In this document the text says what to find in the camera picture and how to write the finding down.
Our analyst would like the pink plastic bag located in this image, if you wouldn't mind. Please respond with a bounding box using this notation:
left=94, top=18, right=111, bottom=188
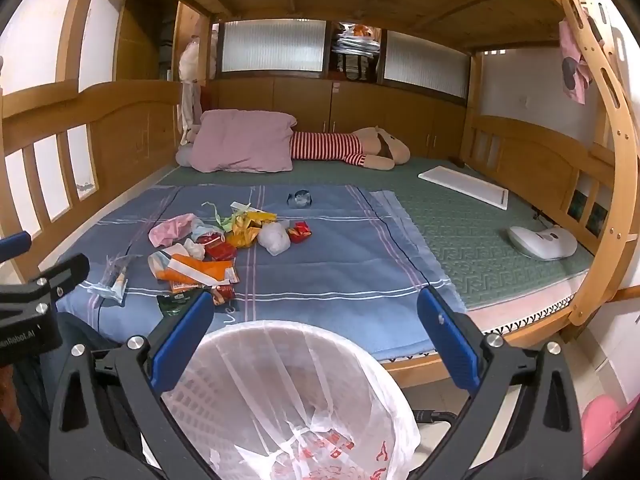
left=149, top=214, right=198, bottom=248

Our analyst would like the light blue face mask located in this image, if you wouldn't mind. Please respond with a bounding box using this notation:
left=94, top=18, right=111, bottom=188
left=190, top=219, right=226, bottom=243

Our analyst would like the orange snack wrapper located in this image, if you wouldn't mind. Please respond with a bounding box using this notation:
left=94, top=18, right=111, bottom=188
left=148, top=252, right=240, bottom=288

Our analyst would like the white trash bin with liner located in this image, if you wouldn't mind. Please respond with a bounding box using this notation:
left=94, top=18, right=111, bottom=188
left=163, top=321, right=421, bottom=479

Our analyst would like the pink stool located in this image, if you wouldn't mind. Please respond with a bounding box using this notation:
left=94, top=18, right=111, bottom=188
left=580, top=394, right=639, bottom=471

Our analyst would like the dark green wrapper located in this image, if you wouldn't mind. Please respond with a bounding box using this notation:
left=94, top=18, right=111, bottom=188
left=156, top=289, right=201, bottom=316

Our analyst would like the white crumpled tissue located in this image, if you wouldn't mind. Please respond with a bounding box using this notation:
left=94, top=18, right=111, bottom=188
left=164, top=237, right=206, bottom=261

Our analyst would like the white massage device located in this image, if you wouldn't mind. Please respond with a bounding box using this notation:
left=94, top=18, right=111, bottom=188
left=506, top=226, right=578, bottom=261

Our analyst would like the green bed mat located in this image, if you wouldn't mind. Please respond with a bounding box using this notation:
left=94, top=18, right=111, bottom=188
left=160, top=157, right=592, bottom=309

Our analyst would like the green paper strip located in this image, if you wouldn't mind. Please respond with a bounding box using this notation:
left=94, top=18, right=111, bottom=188
left=202, top=202, right=235, bottom=233

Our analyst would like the white toothpaste box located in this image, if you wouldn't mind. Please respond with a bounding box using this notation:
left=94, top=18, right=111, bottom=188
left=230, top=202, right=262, bottom=212

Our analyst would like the yellow snack bag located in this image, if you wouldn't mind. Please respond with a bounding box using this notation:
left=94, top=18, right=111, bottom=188
left=224, top=211, right=278, bottom=248

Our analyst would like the pink pillow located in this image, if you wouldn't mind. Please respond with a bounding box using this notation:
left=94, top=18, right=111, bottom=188
left=189, top=110, right=297, bottom=174

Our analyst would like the white crumpled plastic bag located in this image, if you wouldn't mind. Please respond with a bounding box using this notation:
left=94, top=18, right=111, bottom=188
left=257, top=222, right=291, bottom=257

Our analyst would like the hanging clothes bundle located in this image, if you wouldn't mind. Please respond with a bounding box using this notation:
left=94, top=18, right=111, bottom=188
left=178, top=36, right=203, bottom=146

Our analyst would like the blue plaid bed sheet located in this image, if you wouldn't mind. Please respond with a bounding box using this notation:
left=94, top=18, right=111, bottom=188
left=58, top=184, right=464, bottom=361

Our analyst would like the white flat board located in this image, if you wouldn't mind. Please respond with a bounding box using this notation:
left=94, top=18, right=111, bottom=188
left=418, top=166, right=509, bottom=210

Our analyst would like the red small wrapper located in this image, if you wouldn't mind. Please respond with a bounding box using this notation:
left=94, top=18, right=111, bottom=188
left=286, top=221, right=312, bottom=244

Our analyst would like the clear blue plastic piece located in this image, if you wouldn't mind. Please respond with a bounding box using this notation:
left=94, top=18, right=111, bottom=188
left=286, top=190, right=312, bottom=209

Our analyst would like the striped plush doll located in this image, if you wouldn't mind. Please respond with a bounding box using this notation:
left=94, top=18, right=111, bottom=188
left=290, top=127, right=411, bottom=171

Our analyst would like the pink hanging cloth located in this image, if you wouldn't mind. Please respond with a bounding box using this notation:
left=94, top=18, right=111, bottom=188
left=559, top=20, right=592, bottom=105

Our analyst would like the wooden bunk bed frame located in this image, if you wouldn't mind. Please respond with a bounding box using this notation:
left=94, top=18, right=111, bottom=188
left=0, top=0, right=640, bottom=391

